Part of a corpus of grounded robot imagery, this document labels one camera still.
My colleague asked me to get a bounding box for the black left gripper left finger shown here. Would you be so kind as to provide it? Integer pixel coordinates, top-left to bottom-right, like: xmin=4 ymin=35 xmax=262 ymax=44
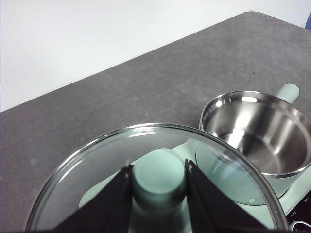
xmin=52 ymin=164 xmax=134 ymax=233

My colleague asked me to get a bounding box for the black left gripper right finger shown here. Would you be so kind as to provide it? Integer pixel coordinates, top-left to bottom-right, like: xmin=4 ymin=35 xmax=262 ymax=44
xmin=184 ymin=159 xmax=270 ymax=233

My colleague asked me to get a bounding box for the glass lid with green knob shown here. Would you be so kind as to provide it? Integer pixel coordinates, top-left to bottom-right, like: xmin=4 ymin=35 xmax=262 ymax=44
xmin=25 ymin=122 xmax=290 ymax=233

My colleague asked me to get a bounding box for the mint green steamer pot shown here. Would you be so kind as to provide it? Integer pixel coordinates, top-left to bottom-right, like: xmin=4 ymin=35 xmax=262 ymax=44
xmin=195 ymin=83 xmax=311 ymax=206

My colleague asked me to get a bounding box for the silver control knob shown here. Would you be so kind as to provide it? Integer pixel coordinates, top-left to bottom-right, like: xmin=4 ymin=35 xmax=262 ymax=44
xmin=290 ymin=219 xmax=311 ymax=233

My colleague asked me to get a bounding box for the mint green breakfast maker base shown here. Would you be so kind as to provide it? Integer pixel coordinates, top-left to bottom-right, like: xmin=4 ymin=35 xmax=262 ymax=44
xmin=79 ymin=139 xmax=311 ymax=233

